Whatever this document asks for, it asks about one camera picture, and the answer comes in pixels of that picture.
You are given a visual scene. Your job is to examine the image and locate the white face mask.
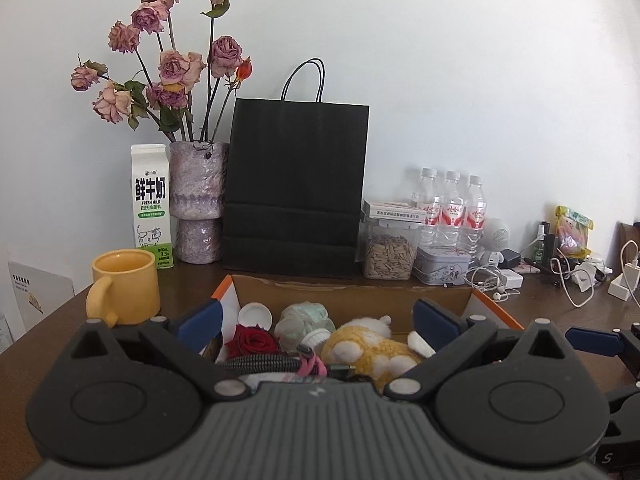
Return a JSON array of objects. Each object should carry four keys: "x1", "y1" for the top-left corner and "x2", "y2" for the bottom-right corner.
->
[{"x1": 407, "y1": 330, "x2": 436, "y2": 359}]

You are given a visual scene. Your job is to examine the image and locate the black braided cable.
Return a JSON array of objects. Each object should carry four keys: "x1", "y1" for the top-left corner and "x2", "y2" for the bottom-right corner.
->
[{"x1": 219, "y1": 351, "x2": 357, "y2": 380}]

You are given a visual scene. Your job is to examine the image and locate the small white round device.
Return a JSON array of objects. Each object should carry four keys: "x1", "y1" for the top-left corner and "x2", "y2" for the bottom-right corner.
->
[{"x1": 300, "y1": 328, "x2": 332, "y2": 356}]

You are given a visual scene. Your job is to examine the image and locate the yellow ceramic mug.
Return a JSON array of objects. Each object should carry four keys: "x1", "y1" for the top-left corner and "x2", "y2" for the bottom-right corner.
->
[{"x1": 86, "y1": 249, "x2": 160, "y2": 327}]

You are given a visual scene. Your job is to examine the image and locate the yellow snack packet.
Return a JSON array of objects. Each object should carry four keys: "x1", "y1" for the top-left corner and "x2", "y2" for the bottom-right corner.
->
[{"x1": 554, "y1": 205, "x2": 594, "y2": 260}]

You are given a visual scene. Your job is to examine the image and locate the red rose flower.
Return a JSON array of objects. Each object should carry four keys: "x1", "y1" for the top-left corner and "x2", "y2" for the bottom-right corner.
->
[{"x1": 226, "y1": 325, "x2": 280, "y2": 360}]

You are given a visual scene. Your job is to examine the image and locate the white leaflet card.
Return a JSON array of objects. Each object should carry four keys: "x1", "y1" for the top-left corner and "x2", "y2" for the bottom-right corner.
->
[{"x1": 8, "y1": 261, "x2": 75, "y2": 332}]

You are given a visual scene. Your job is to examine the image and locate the white jar lid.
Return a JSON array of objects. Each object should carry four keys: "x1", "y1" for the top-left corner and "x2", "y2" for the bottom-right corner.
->
[{"x1": 238, "y1": 302, "x2": 273, "y2": 332}]

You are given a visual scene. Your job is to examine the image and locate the white round robot toy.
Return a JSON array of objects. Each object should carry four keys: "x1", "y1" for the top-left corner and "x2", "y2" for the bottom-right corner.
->
[{"x1": 477, "y1": 218, "x2": 511, "y2": 268}]

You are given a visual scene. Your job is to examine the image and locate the small metal tin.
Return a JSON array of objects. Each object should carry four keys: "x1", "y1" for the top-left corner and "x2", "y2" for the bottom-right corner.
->
[{"x1": 412, "y1": 246, "x2": 471, "y2": 286}]

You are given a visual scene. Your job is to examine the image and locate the yellow spotted plush toy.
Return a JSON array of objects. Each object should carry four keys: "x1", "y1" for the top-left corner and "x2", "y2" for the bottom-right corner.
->
[{"x1": 321, "y1": 315, "x2": 424, "y2": 393}]

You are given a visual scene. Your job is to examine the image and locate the pale green bath pouf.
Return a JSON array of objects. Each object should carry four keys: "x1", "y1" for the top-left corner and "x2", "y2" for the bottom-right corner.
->
[{"x1": 273, "y1": 301, "x2": 335, "y2": 353}]

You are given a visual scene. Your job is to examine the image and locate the water bottle right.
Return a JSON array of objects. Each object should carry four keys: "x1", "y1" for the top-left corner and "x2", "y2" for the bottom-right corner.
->
[{"x1": 458, "y1": 174, "x2": 487, "y2": 259}]

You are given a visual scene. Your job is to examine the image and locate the water bottle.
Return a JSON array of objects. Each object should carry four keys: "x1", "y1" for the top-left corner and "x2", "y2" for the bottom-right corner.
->
[
  {"x1": 438, "y1": 171, "x2": 464, "y2": 247},
  {"x1": 412, "y1": 168, "x2": 442, "y2": 248},
  {"x1": 458, "y1": 174, "x2": 487, "y2": 259}
]

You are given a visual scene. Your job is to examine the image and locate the water bottle left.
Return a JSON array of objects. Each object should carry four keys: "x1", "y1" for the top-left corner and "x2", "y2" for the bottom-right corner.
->
[{"x1": 412, "y1": 168, "x2": 442, "y2": 248}]

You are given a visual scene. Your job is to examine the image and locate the water bottle middle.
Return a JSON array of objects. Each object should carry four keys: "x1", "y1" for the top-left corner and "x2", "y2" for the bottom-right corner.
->
[{"x1": 438, "y1": 171, "x2": 464, "y2": 247}]

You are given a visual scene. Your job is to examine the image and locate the clear jar of seeds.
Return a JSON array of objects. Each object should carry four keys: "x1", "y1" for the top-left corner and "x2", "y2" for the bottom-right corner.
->
[{"x1": 363, "y1": 219, "x2": 421, "y2": 281}]

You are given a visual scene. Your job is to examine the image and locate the red cardboard box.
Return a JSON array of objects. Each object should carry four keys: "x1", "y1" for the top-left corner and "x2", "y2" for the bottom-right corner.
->
[{"x1": 213, "y1": 274, "x2": 523, "y2": 350}]

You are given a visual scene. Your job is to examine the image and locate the flat white red box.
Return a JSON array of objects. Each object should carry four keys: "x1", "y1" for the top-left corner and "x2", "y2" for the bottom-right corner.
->
[{"x1": 362, "y1": 200, "x2": 426, "y2": 224}]

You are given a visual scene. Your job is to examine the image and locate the white milk carton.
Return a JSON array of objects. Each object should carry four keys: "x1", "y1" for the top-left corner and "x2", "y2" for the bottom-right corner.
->
[{"x1": 130, "y1": 144, "x2": 174, "y2": 269}]

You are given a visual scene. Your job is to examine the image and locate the purple textured vase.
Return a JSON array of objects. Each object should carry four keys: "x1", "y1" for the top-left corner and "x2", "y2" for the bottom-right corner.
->
[{"x1": 169, "y1": 141, "x2": 229, "y2": 264}]

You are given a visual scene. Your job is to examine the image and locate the black paper shopping bag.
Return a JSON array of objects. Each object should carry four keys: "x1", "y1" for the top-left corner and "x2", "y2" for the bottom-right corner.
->
[{"x1": 221, "y1": 57, "x2": 372, "y2": 280}]

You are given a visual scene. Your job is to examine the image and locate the dried pink rose bouquet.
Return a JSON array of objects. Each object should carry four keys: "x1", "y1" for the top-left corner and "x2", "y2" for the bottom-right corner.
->
[{"x1": 70, "y1": 0, "x2": 253, "y2": 144}]

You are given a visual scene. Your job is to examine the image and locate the white charger with cable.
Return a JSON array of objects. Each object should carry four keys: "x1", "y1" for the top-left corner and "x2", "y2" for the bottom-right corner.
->
[{"x1": 608, "y1": 240, "x2": 640, "y2": 307}]

